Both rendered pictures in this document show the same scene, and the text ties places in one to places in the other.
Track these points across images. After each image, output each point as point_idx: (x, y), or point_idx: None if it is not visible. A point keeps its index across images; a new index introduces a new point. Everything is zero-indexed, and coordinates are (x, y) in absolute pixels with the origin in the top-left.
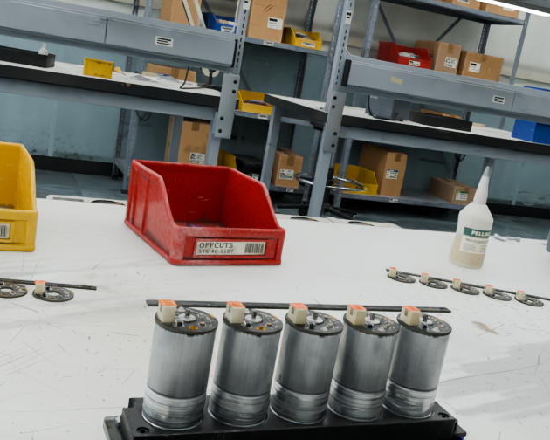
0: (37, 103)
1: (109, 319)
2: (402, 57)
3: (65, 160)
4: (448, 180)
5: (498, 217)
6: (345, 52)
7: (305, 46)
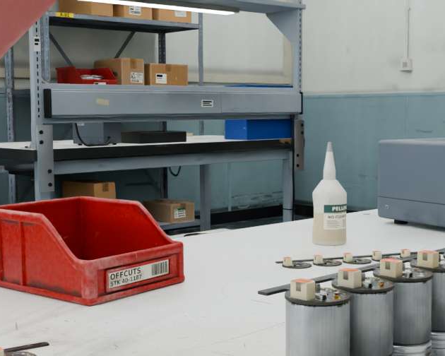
0: None
1: None
2: (86, 80)
3: None
4: (161, 200)
5: (219, 227)
6: (20, 86)
7: None
